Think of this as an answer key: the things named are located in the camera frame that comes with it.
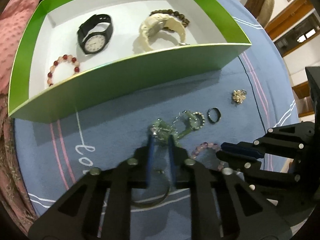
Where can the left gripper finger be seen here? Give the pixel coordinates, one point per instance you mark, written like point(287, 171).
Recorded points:
point(243, 156)

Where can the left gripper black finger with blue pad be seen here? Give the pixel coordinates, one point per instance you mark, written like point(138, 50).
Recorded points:
point(98, 206)
point(222, 205)

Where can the cream wrist watch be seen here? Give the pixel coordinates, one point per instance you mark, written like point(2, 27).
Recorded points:
point(155, 23)

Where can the black wrist watch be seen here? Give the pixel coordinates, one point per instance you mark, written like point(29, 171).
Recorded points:
point(94, 42)

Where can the silver metal bangle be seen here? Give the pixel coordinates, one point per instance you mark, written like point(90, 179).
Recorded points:
point(156, 192)

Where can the blue striped bed sheet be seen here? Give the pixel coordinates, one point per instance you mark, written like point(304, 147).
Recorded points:
point(52, 156)

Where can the gold flower brooch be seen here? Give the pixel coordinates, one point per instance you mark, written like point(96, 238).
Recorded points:
point(238, 96)

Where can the pink woven fringed scarf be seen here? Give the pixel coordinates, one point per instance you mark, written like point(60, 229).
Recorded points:
point(14, 196)

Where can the green cardboard box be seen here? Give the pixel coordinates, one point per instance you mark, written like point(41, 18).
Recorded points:
point(52, 77)

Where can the wooden furniture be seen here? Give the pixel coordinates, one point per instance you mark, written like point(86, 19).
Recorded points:
point(294, 30)

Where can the brown wooden chair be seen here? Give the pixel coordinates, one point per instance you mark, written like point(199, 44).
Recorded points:
point(261, 10)

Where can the pink dotted pillow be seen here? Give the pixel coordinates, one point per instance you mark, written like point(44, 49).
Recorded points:
point(14, 20)

